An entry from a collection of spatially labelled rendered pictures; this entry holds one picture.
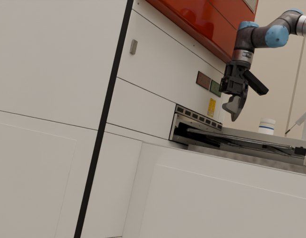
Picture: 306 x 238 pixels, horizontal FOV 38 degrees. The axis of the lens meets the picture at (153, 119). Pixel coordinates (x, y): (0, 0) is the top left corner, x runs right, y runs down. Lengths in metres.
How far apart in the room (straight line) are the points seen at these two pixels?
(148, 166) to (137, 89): 0.24
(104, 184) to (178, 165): 0.23
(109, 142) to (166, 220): 0.29
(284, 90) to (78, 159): 2.45
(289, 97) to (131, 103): 2.30
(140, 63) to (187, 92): 0.33
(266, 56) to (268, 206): 2.44
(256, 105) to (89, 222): 2.41
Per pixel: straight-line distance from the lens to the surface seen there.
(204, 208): 1.27
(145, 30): 1.33
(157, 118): 1.44
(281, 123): 3.46
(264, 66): 3.54
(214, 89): 1.80
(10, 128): 1.47
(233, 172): 1.25
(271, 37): 1.58
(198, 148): 1.59
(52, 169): 1.32
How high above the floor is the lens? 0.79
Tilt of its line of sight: 4 degrees up
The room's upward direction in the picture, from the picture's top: 12 degrees clockwise
